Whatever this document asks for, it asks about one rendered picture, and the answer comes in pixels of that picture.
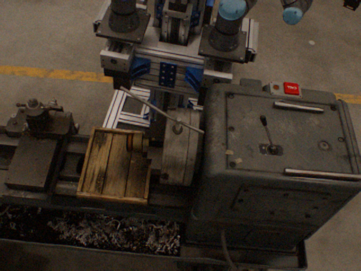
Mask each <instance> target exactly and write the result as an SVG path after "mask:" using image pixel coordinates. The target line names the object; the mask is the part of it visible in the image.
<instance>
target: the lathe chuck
mask: <svg viewBox="0 0 361 271"><path fill-rule="evenodd" d="M168 108H173V109H175V110H174V111H171V110H169V109H168V115H170V116H172V117H174V118H176V117H177V116H180V117H181V118H182V121H183V122H185V123H187V124H189V125H190V109H189V108H179V107H170V106H169V107H168ZM174 126H175V121H173V120H171V119H169V118H167V119H166V129H165V139H164V149H163V156H162V166H161V174H164V173H167V174H168V175H169V176H168V178H167V179H164V178H160V183H165V184H172V185H182V182H183V177H184V171H185V167H186V159H187V150H188V139H189V132H190V129H189V128H188V127H186V126H184V125H181V126H180V127H181V128H182V131H181V132H180V133H174V132H173V127H174Z"/></svg>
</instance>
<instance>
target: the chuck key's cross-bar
mask: <svg viewBox="0 0 361 271"><path fill-rule="evenodd" d="M120 89H121V90H122V91H124V92H125V93H127V94H129V95H131V96H132V97H133V98H135V99H137V100H138V101H140V102H142V103H143V104H146V105H147V106H149V107H151V108H153V109H154V110H155V111H157V112H159V113H160V114H162V115H164V116H165V117H167V118H169V119H171V120H173V121H175V118H174V117H172V116H170V115H168V114H167V113H165V112H164V111H162V110H160V109H159V108H157V107H156V106H154V105H152V104H150V103H148V102H146V101H145V100H143V99H142V98H140V97H138V96H137V95H135V94H134V93H132V92H130V91H129V90H127V89H125V88H124V87H122V86H121V87H120ZM180 124H181V125H184V126H186V127H188V128H190V129H192V130H194V131H196V132H198V133H200V134H204V131H202V130H200V129H198V128H195V127H194V126H192V125H189V124H187V123H185V122H183V121H182V122H181V123H180Z"/></svg>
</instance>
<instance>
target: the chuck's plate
mask: <svg viewBox="0 0 361 271"><path fill-rule="evenodd" d="M190 125H192V126H194V127H195V128H198V129H199V111H198V110H194V109H190ZM198 137H199V133H198V132H196V131H194V130H192V129H190V132H189V139H188V150H187V159H186V167H185V171H184V177H183V182H182V186H190V185H191V183H192V179H193V174H194V170H195V163H196V154H197V144H198Z"/></svg>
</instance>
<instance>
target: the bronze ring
mask: <svg viewBox="0 0 361 271"><path fill-rule="evenodd" d="M143 146H148V147H150V146H151V138H150V137H145V136H144V132H141V133H137V132H135V133H134V134H133V133H128V134H127V136H126V151H127V152H132V151H133V152H134V153H141V154H143Z"/></svg>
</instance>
